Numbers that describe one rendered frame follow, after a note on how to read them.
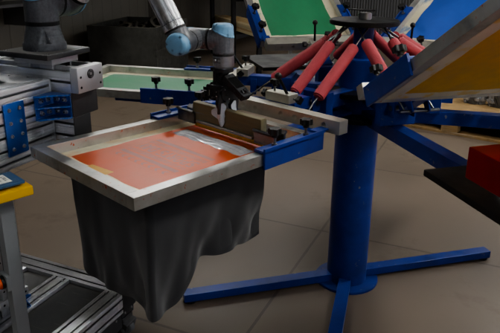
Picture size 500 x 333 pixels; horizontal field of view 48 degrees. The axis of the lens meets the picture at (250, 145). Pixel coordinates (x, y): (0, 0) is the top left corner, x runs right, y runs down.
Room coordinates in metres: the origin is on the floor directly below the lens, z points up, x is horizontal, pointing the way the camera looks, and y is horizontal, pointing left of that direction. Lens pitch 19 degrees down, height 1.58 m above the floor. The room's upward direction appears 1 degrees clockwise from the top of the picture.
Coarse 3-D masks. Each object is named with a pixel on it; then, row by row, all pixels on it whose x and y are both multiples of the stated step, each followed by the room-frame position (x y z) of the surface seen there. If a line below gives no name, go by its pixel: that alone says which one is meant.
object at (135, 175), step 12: (204, 144) 1.88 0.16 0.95; (240, 144) 1.88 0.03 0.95; (252, 144) 1.88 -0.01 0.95; (216, 156) 1.76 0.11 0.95; (228, 156) 1.76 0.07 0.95; (240, 156) 1.76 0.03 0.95; (120, 168) 1.64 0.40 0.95; (132, 168) 1.64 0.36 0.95; (144, 168) 1.64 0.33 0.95; (192, 168) 1.64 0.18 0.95; (204, 168) 1.64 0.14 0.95; (120, 180) 1.54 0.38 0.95; (132, 180) 1.54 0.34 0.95; (144, 180) 1.54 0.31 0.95; (156, 180) 1.54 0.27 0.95; (168, 180) 1.54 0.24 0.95
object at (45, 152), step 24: (144, 120) 2.05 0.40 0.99; (168, 120) 2.09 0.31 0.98; (48, 144) 1.76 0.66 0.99; (72, 144) 1.80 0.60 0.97; (72, 168) 1.55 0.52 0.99; (216, 168) 1.55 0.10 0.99; (240, 168) 1.61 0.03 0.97; (120, 192) 1.37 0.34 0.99; (144, 192) 1.37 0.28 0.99; (168, 192) 1.41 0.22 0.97
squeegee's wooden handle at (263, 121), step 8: (200, 104) 2.05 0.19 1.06; (208, 104) 2.03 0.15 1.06; (200, 112) 2.05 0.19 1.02; (208, 112) 2.02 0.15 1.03; (232, 112) 1.93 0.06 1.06; (240, 112) 1.92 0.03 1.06; (208, 120) 2.02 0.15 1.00; (216, 120) 1.99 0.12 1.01; (232, 120) 1.93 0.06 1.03; (240, 120) 1.90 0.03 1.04; (248, 120) 1.88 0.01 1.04; (256, 120) 1.85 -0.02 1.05; (264, 120) 1.85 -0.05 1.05; (232, 128) 1.93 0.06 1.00; (240, 128) 1.90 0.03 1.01; (248, 128) 1.88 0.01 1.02; (256, 128) 1.85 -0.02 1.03; (264, 128) 1.85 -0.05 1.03
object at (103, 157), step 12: (168, 132) 2.01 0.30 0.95; (204, 132) 2.02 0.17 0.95; (216, 132) 2.02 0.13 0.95; (120, 144) 1.87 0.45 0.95; (132, 144) 1.87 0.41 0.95; (180, 144) 1.88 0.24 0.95; (192, 144) 1.88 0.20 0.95; (72, 156) 1.74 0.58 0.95; (84, 156) 1.74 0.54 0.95; (96, 156) 1.74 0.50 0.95; (108, 156) 1.75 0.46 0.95; (120, 156) 1.75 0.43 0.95; (108, 168) 1.64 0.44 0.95
